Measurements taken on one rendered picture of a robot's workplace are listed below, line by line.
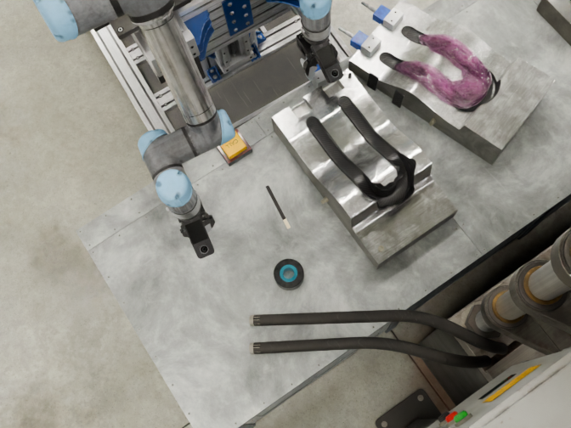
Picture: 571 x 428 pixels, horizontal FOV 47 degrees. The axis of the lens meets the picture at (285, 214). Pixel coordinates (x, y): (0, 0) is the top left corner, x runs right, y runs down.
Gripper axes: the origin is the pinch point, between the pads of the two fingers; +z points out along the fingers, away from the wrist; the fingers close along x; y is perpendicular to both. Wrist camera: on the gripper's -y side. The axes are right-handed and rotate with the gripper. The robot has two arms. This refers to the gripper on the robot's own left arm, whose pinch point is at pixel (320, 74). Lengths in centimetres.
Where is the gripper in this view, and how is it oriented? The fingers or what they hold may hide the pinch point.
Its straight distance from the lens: 194.8
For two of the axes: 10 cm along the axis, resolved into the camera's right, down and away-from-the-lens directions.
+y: -5.0, -8.2, 2.9
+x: -8.7, 4.9, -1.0
